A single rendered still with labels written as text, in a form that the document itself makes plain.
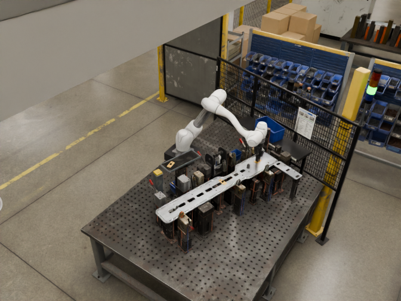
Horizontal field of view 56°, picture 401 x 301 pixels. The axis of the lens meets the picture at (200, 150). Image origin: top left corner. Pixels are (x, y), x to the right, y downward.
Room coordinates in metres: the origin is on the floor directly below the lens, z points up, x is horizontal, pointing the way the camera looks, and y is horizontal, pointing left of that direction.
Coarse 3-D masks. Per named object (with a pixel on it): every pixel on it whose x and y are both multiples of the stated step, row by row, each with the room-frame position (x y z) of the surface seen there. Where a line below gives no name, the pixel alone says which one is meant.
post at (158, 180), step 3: (153, 174) 2.57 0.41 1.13; (159, 174) 2.57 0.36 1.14; (162, 174) 2.57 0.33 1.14; (153, 177) 2.57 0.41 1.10; (156, 177) 2.54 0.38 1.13; (159, 177) 2.55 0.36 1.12; (162, 177) 2.57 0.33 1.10; (153, 180) 2.58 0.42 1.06; (156, 180) 2.54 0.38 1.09; (159, 180) 2.55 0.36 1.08; (162, 180) 2.57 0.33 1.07; (156, 183) 2.54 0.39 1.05; (159, 183) 2.55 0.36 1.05; (162, 183) 2.57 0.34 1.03; (156, 186) 2.56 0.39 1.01; (159, 186) 2.56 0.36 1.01; (162, 186) 2.58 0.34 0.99; (156, 189) 2.56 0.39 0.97; (159, 189) 2.55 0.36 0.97; (162, 189) 2.58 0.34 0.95; (162, 192) 2.57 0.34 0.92
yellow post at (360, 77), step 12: (360, 72) 2.96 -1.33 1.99; (360, 84) 2.94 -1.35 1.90; (348, 96) 2.99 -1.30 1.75; (360, 96) 2.97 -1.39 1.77; (348, 108) 2.97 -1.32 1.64; (336, 156) 2.96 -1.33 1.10; (336, 168) 2.94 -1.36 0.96; (324, 180) 2.99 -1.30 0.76; (324, 192) 2.96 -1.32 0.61; (324, 204) 2.94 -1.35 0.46; (324, 216) 2.99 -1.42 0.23; (312, 228) 2.97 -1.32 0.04
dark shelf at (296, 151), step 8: (240, 120) 3.69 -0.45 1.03; (248, 120) 3.69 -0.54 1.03; (248, 128) 3.52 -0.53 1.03; (272, 144) 3.24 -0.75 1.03; (280, 144) 3.24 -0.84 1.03; (288, 144) 3.24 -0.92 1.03; (296, 144) 3.25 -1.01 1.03; (288, 152) 3.10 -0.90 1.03; (296, 152) 3.10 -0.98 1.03; (304, 152) 3.11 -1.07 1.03; (296, 160) 2.99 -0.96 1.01
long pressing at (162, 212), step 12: (252, 156) 3.04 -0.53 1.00; (264, 156) 3.05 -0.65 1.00; (240, 168) 2.85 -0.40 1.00; (252, 168) 2.86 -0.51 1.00; (216, 180) 2.67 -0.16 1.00; (228, 180) 2.67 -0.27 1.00; (192, 192) 2.50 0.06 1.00; (204, 192) 2.50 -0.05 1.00; (216, 192) 2.51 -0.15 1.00; (168, 204) 2.34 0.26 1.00; (192, 204) 2.35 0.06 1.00; (168, 216) 2.20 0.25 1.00
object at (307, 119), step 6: (300, 108) 3.30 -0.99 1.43; (300, 114) 3.29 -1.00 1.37; (306, 114) 3.24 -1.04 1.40; (312, 114) 3.19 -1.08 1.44; (300, 120) 3.28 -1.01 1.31; (306, 120) 3.23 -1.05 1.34; (312, 120) 3.18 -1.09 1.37; (294, 126) 3.32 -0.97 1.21; (300, 126) 3.27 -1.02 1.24; (306, 126) 3.22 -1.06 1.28; (312, 126) 3.17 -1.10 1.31; (300, 132) 3.26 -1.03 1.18; (306, 132) 3.21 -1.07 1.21; (312, 132) 3.16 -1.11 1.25; (306, 138) 3.19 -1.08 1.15
